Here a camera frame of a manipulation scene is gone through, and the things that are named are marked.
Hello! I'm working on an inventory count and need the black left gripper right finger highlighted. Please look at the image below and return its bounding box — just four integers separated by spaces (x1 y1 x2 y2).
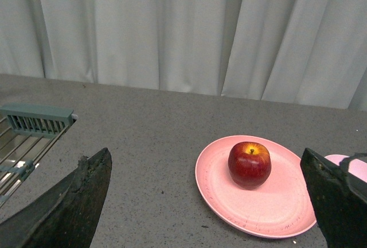
300 148 366 247

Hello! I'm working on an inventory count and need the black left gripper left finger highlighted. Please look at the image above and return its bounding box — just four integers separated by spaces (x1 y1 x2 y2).
1 148 112 247

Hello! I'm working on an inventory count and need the red apple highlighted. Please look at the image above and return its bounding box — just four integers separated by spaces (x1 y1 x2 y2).
228 141 272 189

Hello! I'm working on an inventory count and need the light pink bowl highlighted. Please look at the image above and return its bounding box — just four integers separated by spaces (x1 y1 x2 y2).
325 154 367 182

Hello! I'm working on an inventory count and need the pink plate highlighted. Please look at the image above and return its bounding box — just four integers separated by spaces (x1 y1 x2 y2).
195 135 316 239

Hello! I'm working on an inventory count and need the white curtain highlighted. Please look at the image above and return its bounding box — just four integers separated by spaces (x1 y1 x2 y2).
1 0 366 110

